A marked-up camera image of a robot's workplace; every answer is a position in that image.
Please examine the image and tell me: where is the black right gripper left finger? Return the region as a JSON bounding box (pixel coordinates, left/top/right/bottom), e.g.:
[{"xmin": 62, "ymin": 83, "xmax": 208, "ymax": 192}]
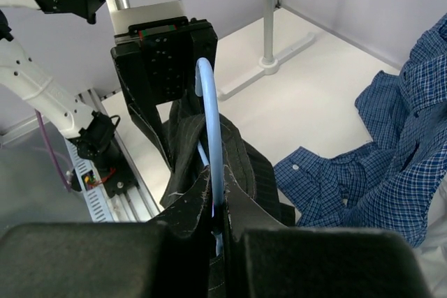
[{"xmin": 1, "ymin": 170, "xmax": 212, "ymax": 297}]

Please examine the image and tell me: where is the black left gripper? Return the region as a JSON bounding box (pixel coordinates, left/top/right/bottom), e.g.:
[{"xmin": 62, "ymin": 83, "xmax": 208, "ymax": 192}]
[{"xmin": 110, "ymin": 17, "xmax": 218, "ymax": 172}]

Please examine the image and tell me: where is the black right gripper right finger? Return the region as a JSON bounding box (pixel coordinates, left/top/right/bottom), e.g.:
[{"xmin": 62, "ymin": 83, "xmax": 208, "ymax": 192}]
[{"xmin": 223, "ymin": 167, "xmax": 431, "ymax": 297}]

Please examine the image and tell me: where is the light blue wire hanger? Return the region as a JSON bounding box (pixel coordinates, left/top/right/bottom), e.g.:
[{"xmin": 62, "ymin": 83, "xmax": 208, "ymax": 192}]
[{"xmin": 195, "ymin": 57, "xmax": 225, "ymax": 255}]

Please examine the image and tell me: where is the black pinstriped shirt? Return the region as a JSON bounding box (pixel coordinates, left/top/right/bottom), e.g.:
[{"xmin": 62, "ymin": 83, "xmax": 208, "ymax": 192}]
[{"xmin": 161, "ymin": 96, "xmax": 295, "ymax": 297}]

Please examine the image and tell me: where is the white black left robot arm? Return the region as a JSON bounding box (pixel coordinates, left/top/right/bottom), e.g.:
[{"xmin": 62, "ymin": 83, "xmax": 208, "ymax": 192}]
[{"xmin": 1, "ymin": 0, "xmax": 217, "ymax": 171}]

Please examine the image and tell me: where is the blue checkered shirt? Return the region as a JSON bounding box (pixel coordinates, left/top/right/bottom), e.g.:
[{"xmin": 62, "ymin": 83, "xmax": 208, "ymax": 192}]
[{"xmin": 274, "ymin": 18, "xmax": 446, "ymax": 247}]

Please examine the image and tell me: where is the silver clothes rack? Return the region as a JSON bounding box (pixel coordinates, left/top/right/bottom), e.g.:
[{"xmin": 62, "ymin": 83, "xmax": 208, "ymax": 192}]
[{"xmin": 216, "ymin": 0, "xmax": 316, "ymax": 101}]

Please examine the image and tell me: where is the aluminium rail base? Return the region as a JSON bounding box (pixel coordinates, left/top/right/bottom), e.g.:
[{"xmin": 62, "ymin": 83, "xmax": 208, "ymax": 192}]
[{"xmin": 79, "ymin": 89, "xmax": 162, "ymax": 223}]

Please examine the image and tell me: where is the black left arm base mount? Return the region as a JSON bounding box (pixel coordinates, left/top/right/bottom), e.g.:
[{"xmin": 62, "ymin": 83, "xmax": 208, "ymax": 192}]
[{"xmin": 98, "ymin": 158, "xmax": 139, "ymax": 198}]

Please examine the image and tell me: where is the slotted blue-grey cable duct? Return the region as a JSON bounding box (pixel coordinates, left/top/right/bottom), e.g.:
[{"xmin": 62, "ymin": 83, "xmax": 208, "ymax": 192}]
[{"xmin": 64, "ymin": 140, "xmax": 114, "ymax": 223}]

